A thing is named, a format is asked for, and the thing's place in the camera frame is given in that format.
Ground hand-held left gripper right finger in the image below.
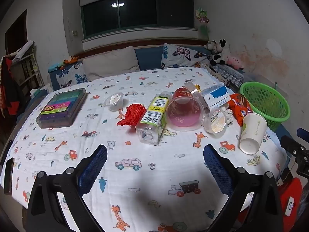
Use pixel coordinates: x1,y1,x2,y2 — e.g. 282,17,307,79
203,144,283,232

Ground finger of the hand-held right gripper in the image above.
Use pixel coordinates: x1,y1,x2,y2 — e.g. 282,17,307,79
281,135,306,155
297,127,309,139

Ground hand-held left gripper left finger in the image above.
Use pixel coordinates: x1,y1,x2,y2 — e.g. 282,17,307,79
26,144,108,232

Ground white paper cup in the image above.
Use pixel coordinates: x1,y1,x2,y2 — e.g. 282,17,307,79
239,113,268,155

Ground green plastic mesh basket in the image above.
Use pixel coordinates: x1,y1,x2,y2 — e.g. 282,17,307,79
240,81,290,131

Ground small lidded pudding cup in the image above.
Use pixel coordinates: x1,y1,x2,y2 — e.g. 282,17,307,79
204,107,228,136

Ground white tissue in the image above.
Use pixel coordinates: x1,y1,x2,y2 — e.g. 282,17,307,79
222,107,233,126

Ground orange snack packet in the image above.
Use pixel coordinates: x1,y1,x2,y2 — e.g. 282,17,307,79
228,93,254,126

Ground red clear plastic cup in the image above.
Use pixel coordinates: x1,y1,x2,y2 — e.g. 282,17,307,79
165,88,205,131

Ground small clear jelly cup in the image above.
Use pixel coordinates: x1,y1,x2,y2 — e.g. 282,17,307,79
104,93,124,112

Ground white blue cardboard box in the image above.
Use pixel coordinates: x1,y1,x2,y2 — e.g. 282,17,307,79
201,85,230,109

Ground clear bottle yellow label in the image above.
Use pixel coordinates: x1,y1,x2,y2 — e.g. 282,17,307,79
135,91,172,145

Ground red plastic object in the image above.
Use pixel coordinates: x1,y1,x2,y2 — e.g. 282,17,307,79
278,177,305,225

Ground white printed blanket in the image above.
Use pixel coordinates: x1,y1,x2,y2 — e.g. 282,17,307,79
0,67,288,232

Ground colourful marker pen case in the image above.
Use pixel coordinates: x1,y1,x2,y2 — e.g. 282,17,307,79
36,88,87,129

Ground blue grey patterned pad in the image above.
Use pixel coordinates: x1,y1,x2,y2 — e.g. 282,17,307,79
210,64,244,87

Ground small butterfly print pillow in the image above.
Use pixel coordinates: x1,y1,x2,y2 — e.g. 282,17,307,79
56,61,88,90

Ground pink plush toy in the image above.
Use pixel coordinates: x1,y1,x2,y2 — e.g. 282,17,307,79
226,56,244,70

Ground beige pillow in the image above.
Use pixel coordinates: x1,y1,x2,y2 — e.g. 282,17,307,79
82,46,140,81

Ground teal soft toy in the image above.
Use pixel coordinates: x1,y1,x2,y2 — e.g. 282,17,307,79
48,63,64,73

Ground orange plush toy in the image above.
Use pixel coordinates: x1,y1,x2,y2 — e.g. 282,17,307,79
63,55,80,66

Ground black white cow plush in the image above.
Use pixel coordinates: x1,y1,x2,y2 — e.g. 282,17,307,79
210,39,231,66

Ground large butterfly print pillow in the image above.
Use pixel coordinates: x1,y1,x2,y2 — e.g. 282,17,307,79
160,43,210,69

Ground red black checked jacket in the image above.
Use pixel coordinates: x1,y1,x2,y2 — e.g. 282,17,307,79
0,55,19,119

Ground brown wooden headboard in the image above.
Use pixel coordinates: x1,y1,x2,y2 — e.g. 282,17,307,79
72,39,208,59

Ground blue backrest cushion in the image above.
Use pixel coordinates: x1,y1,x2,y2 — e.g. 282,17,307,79
134,45,165,72

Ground white shelf rack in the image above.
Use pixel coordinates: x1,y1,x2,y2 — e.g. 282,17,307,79
11,41,44,90

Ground dark wooden door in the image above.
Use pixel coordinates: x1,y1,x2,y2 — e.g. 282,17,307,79
5,10,27,56

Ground dark glass window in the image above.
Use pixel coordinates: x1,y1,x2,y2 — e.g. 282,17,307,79
81,0,195,40

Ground colourful hanging wall toy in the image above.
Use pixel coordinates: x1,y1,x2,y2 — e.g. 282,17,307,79
195,7,210,35

